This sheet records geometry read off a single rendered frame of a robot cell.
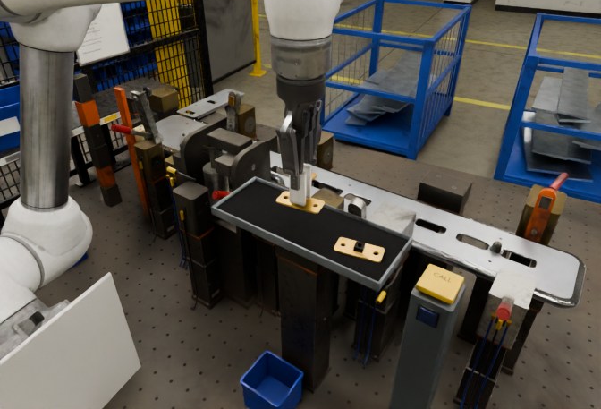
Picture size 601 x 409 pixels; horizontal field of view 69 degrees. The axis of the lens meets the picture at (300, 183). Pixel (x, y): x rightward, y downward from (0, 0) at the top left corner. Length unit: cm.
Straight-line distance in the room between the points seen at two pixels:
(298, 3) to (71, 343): 77
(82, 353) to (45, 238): 29
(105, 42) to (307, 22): 140
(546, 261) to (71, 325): 101
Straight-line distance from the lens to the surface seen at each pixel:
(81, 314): 102
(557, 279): 110
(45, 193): 117
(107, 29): 195
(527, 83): 285
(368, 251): 78
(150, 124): 139
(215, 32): 443
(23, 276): 115
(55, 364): 103
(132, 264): 152
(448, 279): 77
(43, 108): 108
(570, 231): 181
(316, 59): 65
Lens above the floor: 168
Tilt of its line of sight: 33 degrees down
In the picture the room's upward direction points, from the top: straight up
